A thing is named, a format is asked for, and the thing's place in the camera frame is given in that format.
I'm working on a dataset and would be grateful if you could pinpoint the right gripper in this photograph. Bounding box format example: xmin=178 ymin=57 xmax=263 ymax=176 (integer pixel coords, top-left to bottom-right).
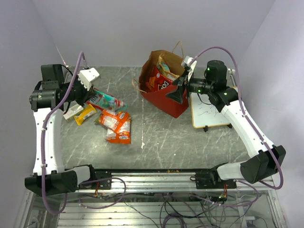
xmin=165 ymin=69 xmax=214 ymax=103

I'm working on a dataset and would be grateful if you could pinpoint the red paper bag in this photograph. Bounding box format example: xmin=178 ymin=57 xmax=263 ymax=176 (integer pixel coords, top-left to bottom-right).
xmin=132 ymin=49 xmax=189 ymax=118

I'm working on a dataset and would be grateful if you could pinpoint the teal Fox's mint bag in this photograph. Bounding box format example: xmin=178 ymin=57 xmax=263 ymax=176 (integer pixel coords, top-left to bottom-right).
xmin=86 ymin=88 xmax=127 ymax=112

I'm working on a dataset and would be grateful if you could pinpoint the red Doritos bag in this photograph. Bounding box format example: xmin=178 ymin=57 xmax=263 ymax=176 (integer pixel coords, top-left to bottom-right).
xmin=145 ymin=66 xmax=172 ymax=93

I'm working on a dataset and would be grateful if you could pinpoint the brown paper snack bag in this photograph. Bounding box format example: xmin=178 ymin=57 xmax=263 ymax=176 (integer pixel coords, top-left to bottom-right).
xmin=156 ymin=54 xmax=180 ymax=81

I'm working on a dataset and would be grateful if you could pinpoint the orange Fox's candy bag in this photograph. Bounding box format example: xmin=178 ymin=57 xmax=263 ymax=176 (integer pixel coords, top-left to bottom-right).
xmin=95 ymin=110 xmax=131 ymax=133

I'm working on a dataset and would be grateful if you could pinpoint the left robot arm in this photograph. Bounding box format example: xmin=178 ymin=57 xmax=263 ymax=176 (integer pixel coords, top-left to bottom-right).
xmin=25 ymin=64 xmax=97 ymax=196

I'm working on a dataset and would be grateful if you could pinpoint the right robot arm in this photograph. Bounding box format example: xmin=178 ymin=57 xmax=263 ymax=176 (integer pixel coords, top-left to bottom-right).
xmin=166 ymin=57 xmax=286 ymax=188

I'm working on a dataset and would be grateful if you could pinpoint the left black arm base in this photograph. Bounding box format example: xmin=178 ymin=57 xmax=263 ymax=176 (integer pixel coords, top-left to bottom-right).
xmin=94 ymin=171 xmax=112 ymax=190

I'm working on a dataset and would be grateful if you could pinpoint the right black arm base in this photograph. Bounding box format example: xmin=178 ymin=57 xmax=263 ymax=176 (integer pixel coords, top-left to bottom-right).
xmin=190 ymin=172 xmax=237 ymax=190

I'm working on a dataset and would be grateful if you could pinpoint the yellow snack bar wrapper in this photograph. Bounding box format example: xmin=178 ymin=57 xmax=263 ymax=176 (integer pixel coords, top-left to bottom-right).
xmin=74 ymin=104 xmax=97 ymax=126

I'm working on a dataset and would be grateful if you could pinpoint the small whiteboard with stand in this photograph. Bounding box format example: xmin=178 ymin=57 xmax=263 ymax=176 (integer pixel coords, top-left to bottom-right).
xmin=190 ymin=93 xmax=232 ymax=132

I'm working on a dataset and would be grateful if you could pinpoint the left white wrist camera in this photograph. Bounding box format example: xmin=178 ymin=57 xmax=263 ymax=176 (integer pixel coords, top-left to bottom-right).
xmin=78 ymin=68 xmax=100 ymax=91

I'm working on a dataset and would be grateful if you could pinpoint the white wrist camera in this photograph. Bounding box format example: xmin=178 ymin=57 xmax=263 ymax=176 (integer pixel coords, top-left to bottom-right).
xmin=181 ymin=56 xmax=197 ymax=82
xmin=78 ymin=68 xmax=100 ymax=91

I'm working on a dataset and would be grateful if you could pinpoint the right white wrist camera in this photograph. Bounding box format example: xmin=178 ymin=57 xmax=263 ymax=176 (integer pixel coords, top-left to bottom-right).
xmin=181 ymin=56 xmax=197 ymax=82

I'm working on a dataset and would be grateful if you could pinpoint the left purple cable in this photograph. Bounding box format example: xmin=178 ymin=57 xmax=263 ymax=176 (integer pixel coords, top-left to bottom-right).
xmin=40 ymin=51 xmax=88 ymax=216

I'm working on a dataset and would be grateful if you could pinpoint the aluminium frame rail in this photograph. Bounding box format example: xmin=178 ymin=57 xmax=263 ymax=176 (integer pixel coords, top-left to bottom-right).
xmin=76 ymin=169 xmax=268 ymax=193

